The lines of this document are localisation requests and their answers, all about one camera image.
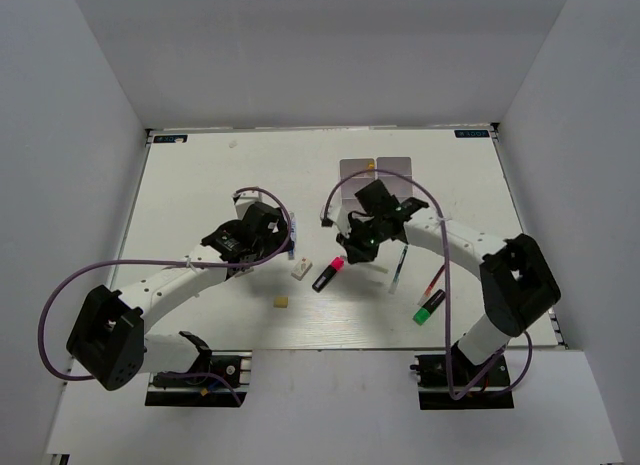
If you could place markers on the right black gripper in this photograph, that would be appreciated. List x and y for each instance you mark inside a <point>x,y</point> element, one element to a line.
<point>356,250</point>

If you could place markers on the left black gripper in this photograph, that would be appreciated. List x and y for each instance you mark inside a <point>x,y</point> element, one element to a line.
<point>277,239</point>

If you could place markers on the clear blue pen pack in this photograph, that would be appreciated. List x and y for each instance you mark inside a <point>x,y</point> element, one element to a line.
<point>295,235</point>

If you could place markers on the white chalk stick marker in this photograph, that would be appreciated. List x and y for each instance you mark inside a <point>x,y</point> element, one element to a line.
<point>379,268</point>

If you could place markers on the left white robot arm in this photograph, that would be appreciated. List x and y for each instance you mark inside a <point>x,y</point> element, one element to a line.
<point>112,337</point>

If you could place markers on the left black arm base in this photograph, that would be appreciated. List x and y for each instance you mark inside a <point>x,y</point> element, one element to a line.
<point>221,381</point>

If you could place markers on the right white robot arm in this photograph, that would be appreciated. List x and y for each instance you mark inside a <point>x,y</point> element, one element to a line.
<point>517,284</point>

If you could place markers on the pink black highlighter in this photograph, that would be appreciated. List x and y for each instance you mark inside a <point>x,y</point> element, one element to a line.
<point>328,274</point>

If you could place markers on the white boxed eraser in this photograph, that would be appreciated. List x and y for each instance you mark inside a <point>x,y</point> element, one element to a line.
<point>301,268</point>

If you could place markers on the green gel pen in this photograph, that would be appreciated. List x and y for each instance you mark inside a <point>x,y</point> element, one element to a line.
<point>396,277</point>

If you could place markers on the left white divided container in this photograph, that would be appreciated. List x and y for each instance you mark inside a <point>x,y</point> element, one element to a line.
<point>350,187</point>

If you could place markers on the white divided container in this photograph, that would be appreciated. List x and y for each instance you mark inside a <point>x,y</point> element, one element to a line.
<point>392,170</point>
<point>350,187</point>

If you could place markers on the tan eraser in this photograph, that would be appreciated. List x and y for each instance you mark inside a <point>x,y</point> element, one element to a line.
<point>281,302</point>

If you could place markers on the right white divided container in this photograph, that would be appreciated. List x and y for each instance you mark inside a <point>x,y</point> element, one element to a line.
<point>392,170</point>

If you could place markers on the red gel pen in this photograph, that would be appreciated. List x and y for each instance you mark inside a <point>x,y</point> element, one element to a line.
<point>428,291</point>

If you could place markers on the green black highlighter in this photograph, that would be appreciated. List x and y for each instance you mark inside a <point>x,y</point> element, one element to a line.
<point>429,306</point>

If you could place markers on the left blue table label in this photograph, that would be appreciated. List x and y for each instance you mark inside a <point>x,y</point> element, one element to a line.
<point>170,139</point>

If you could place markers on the blue table label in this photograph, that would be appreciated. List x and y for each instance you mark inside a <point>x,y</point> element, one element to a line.
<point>471,133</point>
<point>170,139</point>

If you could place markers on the right blue table label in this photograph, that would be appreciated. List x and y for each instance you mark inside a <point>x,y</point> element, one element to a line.
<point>471,133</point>

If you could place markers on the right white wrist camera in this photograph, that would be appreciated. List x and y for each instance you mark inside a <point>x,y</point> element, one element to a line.
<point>336,217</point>

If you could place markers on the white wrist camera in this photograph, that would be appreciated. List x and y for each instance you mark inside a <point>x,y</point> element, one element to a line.
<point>336,217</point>
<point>243,200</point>

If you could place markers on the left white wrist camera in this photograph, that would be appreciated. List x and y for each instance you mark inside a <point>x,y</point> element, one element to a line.
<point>243,200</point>

